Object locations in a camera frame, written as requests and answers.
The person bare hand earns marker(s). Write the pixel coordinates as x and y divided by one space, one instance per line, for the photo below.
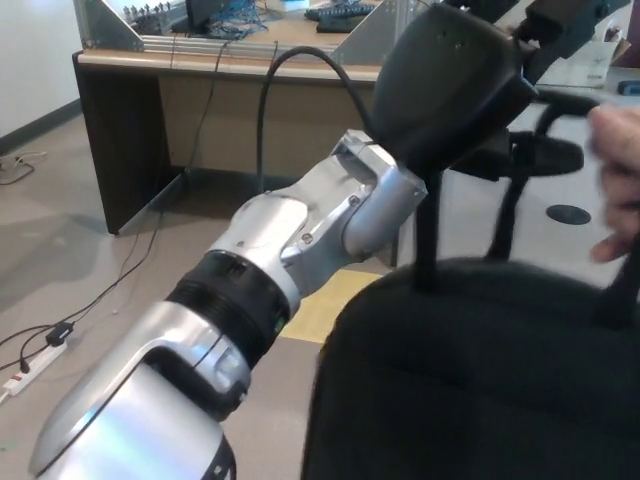
622 150

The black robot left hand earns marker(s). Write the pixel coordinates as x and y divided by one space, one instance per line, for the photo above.
445 85

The black lunch bag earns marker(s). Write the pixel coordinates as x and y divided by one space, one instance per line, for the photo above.
475 375

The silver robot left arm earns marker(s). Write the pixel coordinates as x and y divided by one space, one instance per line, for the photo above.
280 240

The black round floor cover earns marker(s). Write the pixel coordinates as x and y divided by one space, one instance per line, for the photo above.
570 214

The open cardboard box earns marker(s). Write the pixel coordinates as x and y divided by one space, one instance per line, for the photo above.
585 67

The flat black device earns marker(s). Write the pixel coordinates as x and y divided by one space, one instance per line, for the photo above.
340 26

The black keyboard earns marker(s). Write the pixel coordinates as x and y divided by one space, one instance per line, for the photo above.
340 10

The white box blue print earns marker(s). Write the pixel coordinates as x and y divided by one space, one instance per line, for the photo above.
294 4

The black computer monitor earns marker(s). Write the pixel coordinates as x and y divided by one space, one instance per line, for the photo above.
200 12

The dark wooden desk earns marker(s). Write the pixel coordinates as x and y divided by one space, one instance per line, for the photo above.
125 140

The black power adapter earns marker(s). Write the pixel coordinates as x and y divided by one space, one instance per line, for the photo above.
59 334

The white power strip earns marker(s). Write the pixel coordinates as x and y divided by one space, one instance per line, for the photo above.
35 365

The aluminium profile frame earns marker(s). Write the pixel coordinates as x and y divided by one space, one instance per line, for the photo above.
110 30

